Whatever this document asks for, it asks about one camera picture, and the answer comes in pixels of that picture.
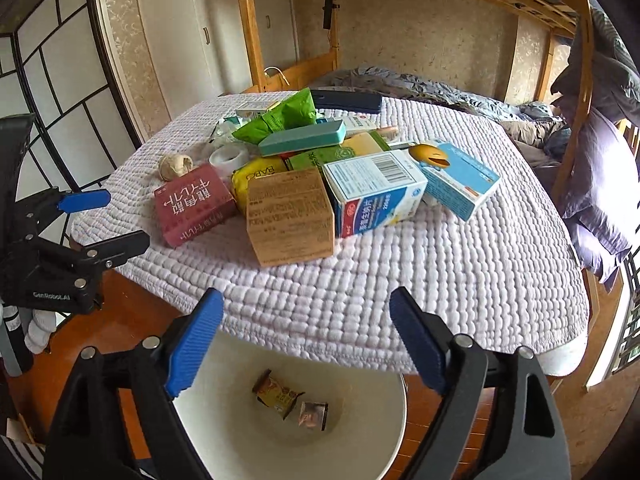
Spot red box with white text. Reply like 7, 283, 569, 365
154, 162, 238, 248

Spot yellow peanut biscuit packet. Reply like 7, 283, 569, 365
252, 370, 304, 419

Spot white blue medicine box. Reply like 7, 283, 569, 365
322, 150, 427, 238

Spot brown cardboard box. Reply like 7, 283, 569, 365
245, 168, 335, 268

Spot white round trash bin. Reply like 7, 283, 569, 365
174, 333, 408, 479

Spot lavender quilted table cover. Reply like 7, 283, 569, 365
70, 94, 590, 376

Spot black framed folding screen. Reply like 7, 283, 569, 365
1, 0, 141, 198

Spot black white striped cloth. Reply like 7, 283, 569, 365
0, 436, 46, 480

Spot clear tape roll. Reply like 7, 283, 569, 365
208, 143, 250, 178

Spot blue box with orange cartoon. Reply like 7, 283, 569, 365
408, 140, 501, 221

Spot yellow tissue pack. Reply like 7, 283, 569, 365
231, 156, 288, 214

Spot purple hanging bedding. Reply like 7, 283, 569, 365
560, 0, 639, 289

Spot green yellow medicine box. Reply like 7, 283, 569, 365
285, 130, 390, 170

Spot green plastic bag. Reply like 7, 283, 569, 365
232, 88, 317, 145

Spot grey rumpled blanket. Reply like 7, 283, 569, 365
311, 66, 570, 162

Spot teal flat case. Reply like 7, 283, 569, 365
258, 120, 346, 156

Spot white red small box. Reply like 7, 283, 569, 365
334, 115, 378, 138

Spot dark blue flat case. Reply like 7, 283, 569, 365
310, 89, 382, 114

